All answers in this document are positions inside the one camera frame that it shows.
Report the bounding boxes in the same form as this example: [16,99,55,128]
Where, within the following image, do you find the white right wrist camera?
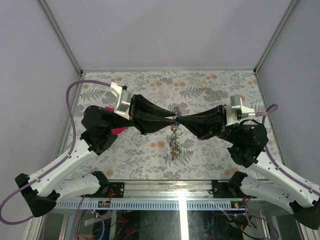
[224,95,256,126]

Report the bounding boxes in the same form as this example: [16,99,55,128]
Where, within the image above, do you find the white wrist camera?
[110,82,133,120]
[224,95,256,126]

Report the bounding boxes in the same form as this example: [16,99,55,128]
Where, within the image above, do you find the large metal keyring with keys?
[169,106,182,162]

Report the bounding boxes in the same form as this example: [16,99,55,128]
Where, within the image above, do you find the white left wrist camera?
[110,82,133,120]

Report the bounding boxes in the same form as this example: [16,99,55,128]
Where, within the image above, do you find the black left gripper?
[106,94,177,135]

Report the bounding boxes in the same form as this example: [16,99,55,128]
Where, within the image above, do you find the crumpled pink cloth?
[105,106,129,135]

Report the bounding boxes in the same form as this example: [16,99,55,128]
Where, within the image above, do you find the aluminium front rail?
[47,177,245,211]

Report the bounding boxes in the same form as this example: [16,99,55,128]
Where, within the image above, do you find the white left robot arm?
[15,94,175,218]

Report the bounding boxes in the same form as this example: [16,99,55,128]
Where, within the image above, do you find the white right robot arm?
[177,103,320,230]

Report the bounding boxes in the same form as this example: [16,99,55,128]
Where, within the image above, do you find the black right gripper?
[177,104,241,145]

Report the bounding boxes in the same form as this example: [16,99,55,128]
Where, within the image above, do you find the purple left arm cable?
[0,80,112,240]

